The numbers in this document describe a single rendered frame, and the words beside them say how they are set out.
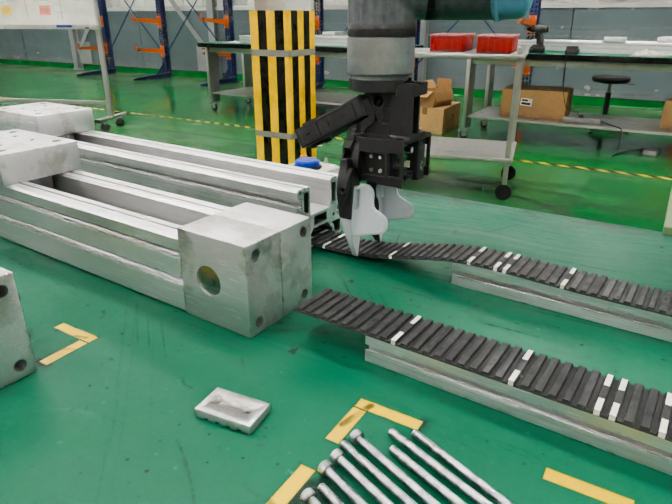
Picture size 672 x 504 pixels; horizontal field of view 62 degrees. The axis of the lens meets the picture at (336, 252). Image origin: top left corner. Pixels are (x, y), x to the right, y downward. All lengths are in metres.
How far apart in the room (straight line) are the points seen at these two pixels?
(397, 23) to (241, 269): 0.30
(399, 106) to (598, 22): 7.55
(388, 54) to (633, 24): 7.52
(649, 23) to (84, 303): 7.76
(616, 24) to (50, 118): 7.47
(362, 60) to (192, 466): 0.43
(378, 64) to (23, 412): 0.46
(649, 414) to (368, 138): 0.39
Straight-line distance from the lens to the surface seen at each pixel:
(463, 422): 0.46
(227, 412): 0.45
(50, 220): 0.77
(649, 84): 8.12
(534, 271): 0.63
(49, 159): 0.86
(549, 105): 5.45
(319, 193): 0.77
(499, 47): 3.56
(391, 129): 0.65
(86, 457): 0.45
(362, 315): 0.52
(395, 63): 0.63
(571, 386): 0.46
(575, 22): 8.19
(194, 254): 0.56
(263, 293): 0.54
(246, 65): 7.64
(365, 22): 0.63
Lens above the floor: 1.06
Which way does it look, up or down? 23 degrees down
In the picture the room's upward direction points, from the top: straight up
